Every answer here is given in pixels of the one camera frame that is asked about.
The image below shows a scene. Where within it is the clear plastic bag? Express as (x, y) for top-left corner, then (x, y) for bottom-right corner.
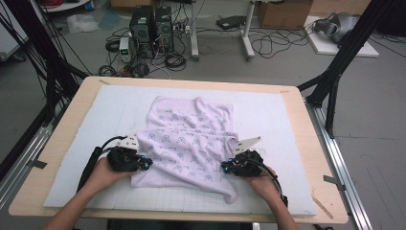
(66, 12), (100, 35)

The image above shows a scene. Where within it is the slim black computer tower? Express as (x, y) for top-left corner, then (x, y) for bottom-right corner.
(154, 6), (175, 54)

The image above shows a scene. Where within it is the person's right hand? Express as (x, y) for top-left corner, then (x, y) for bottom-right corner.
(243, 166), (279, 204)

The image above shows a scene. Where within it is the small coiled black cable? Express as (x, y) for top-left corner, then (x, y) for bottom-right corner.
(104, 37), (121, 54)

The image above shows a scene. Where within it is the tangled black floor cable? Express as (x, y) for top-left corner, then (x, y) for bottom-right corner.
(248, 18), (317, 60)

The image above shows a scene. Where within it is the brown cardboard box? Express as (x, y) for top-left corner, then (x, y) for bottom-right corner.
(257, 0), (314, 31)

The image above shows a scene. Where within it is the white floor board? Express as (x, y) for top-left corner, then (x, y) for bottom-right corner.
(303, 15), (380, 58)

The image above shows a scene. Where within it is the aluminium rail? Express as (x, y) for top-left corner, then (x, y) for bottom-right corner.
(0, 104), (68, 210)
(304, 102), (372, 230)

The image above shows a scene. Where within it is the white cabinet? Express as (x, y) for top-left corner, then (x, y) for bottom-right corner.
(0, 0), (30, 61)

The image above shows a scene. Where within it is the pale pink printed towel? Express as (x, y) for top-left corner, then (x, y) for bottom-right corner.
(130, 95), (240, 205)

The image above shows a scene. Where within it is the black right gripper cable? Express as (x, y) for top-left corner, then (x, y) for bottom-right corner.
(252, 156), (290, 209)

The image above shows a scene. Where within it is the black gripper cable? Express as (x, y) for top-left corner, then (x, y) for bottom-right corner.
(252, 156), (290, 209)
(76, 135), (128, 193)

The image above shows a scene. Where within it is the person's left hand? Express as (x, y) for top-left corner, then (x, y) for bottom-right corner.
(85, 157), (135, 193)

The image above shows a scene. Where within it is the white desk leg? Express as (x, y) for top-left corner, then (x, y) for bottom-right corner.
(240, 0), (257, 60)
(190, 0), (200, 61)

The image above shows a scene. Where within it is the grey headset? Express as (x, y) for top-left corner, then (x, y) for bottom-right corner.
(313, 11), (360, 44)

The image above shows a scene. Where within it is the flat black device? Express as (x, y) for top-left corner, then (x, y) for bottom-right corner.
(215, 14), (247, 31)

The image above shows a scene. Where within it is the white power supply box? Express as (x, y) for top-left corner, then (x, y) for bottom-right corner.
(119, 36), (132, 63)

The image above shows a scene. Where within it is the grey tape piece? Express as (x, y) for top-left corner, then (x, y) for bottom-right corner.
(323, 174), (348, 192)

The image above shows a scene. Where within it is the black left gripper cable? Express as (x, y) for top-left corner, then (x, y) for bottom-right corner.
(76, 135), (128, 193)

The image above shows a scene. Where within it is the white grid mat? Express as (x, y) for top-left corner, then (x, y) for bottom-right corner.
(42, 84), (318, 217)

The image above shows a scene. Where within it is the large black computer tower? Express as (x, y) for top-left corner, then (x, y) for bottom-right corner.
(128, 5), (156, 59)

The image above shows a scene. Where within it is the blue sheet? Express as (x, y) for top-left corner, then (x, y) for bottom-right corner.
(98, 9), (123, 32)

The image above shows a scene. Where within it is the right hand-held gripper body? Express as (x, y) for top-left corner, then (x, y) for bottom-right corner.
(232, 136), (265, 178)

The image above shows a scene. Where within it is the black metal frame stand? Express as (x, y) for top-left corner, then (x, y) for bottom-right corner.
(0, 0), (90, 128)
(296, 0), (396, 139)

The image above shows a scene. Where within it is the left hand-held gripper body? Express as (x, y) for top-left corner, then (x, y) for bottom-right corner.
(106, 135), (142, 173)

